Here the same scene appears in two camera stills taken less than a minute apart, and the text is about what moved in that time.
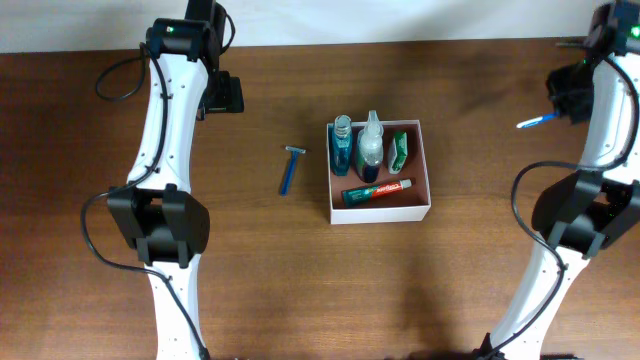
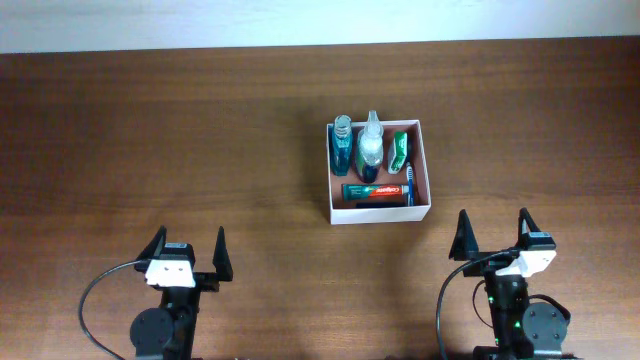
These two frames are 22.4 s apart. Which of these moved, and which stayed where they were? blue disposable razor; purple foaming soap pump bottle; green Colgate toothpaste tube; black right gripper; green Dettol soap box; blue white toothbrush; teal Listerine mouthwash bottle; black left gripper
Moved: black right gripper; green Colgate toothpaste tube; black left gripper; blue white toothbrush; blue disposable razor
Stayed: green Dettol soap box; teal Listerine mouthwash bottle; purple foaming soap pump bottle
